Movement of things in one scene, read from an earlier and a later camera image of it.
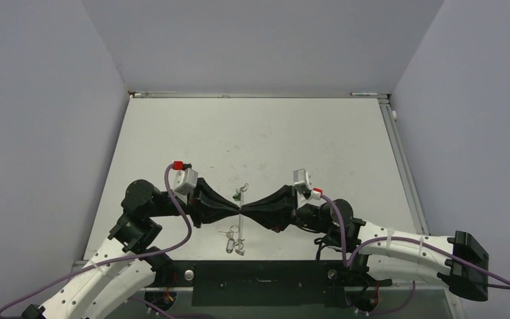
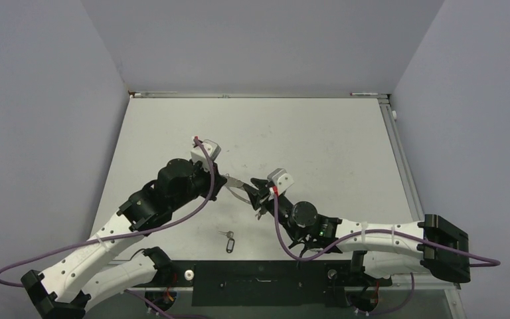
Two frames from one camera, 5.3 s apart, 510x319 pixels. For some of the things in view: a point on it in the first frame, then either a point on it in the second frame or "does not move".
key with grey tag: (230, 242) does not move
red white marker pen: (358, 94) does not move
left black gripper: (201, 200) -> (219, 181)
